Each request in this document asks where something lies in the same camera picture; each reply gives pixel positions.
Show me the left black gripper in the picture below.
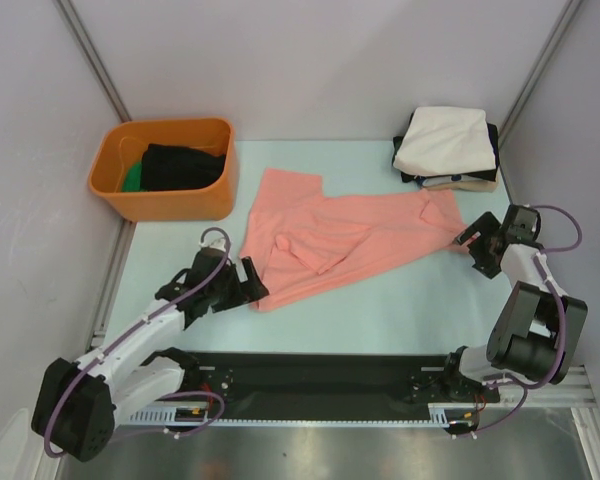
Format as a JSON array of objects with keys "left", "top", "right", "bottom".
[{"left": 207, "top": 257, "right": 268, "bottom": 313}]

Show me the pink t shirt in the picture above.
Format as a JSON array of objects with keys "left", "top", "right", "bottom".
[{"left": 240, "top": 168, "right": 466, "bottom": 312}]

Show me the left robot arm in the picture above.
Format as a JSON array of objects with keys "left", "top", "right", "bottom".
[{"left": 31, "top": 246, "right": 269, "bottom": 461}]

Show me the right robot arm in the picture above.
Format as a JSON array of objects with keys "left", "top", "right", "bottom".
[{"left": 441, "top": 204, "right": 588, "bottom": 401}]

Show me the beige folded t shirt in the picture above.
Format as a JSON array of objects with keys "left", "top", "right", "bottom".
[{"left": 423, "top": 178, "right": 498, "bottom": 192}]

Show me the patterned folded t shirt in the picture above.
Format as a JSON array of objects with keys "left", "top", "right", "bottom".
[{"left": 414, "top": 174, "right": 474, "bottom": 188}]

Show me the white folded t shirt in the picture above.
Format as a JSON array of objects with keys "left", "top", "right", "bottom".
[{"left": 394, "top": 106, "right": 496, "bottom": 177}]

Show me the black t shirt in bin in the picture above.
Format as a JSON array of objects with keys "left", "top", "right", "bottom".
[{"left": 139, "top": 144, "right": 226, "bottom": 192}]

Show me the green t shirt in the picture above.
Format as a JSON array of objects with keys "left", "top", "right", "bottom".
[{"left": 120, "top": 161, "right": 145, "bottom": 193}]

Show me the orange plastic bin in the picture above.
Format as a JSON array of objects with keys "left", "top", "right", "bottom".
[{"left": 88, "top": 117, "right": 239, "bottom": 222}]

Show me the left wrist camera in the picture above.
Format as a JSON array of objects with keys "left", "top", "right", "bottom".
[{"left": 199, "top": 237, "right": 227, "bottom": 254}]

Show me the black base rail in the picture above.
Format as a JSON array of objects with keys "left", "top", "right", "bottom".
[{"left": 159, "top": 348, "right": 499, "bottom": 423}]

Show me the white slotted cable duct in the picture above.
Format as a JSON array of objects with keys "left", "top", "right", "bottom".
[{"left": 129, "top": 402, "right": 481, "bottom": 427}]

